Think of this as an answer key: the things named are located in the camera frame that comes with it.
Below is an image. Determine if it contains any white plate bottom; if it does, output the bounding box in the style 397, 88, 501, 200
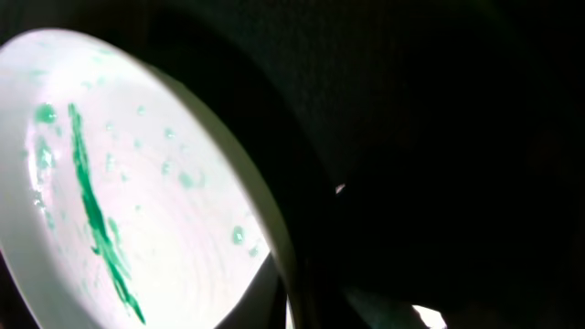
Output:
1, 29, 292, 329

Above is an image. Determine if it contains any round black tray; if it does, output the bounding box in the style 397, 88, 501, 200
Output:
1, 0, 584, 328

